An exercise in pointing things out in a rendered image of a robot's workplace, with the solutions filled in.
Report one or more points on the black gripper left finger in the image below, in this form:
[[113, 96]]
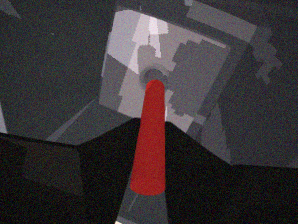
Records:
[[89, 178]]

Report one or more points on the red peg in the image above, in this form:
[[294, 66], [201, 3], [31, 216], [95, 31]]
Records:
[[148, 173]]

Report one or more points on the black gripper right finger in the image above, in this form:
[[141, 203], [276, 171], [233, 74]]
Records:
[[203, 189]]

